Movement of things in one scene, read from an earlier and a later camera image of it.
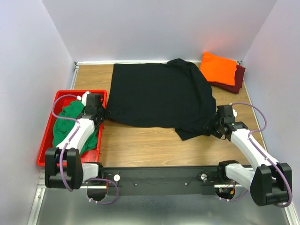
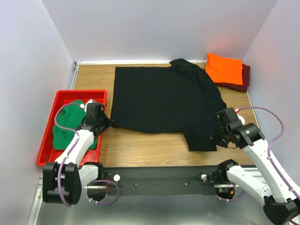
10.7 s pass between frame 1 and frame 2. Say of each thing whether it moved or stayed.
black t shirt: moved
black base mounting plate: stayed
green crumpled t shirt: stayed
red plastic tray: stayed
